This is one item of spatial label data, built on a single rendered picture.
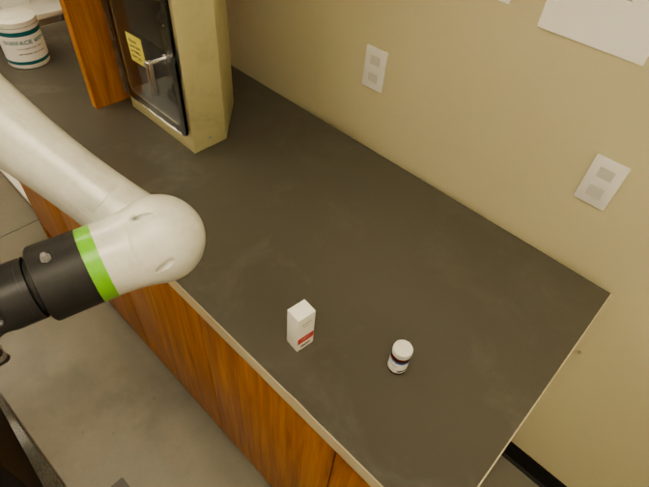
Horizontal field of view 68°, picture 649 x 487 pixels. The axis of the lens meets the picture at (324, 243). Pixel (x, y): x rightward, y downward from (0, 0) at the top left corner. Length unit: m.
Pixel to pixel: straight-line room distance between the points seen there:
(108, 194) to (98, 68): 0.94
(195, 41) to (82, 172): 0.64
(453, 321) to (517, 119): 0.48
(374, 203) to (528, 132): 0.40
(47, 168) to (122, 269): 0.20
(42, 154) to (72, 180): 0.05
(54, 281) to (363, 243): 0.75
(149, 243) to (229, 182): 0.75
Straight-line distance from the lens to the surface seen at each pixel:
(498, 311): 1.12
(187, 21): 1.26
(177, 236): 0.58
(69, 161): 0.73
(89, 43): 1.59
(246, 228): 1.18
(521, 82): 1.18
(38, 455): 0.97
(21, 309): 0.61
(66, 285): 0.59
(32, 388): 2.20
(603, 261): 1.29
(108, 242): 0.59
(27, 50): 1.93
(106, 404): 2.06
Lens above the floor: 1.78
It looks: 47 degrees down
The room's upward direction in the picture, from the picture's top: 6 degrees clockwise
